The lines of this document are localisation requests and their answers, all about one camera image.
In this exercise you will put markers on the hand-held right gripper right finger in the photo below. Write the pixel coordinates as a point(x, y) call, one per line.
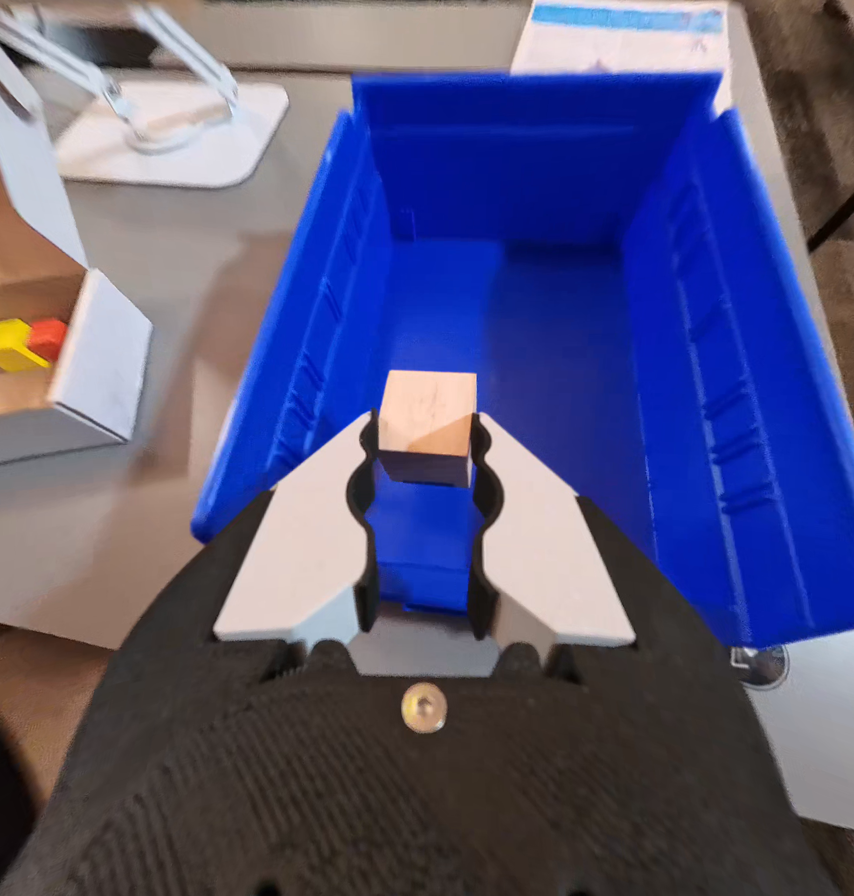
point(553, 560)

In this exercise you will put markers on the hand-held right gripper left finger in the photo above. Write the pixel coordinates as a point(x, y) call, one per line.
point(294, 553)

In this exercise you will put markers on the plain wooden cube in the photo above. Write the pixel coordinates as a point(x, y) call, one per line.
point(427, 413)

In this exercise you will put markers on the blue plastic bin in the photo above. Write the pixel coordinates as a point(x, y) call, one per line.
point(574, 336)

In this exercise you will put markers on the white cardboard mailer box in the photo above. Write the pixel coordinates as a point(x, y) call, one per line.
point(105, 364)

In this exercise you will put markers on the black round desk grommet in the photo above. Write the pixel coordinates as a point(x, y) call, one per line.
point(769, 668)

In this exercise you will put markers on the red wooden block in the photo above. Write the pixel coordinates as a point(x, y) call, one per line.
point(49, 339)

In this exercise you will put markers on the yellow wooden block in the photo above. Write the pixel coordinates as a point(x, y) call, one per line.
point(7, 346)

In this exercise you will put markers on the white document stand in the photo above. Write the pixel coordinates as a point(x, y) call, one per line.
point(210, 140)

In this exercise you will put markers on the white and blue leaflet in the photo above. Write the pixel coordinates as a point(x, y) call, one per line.
point(608, 42)

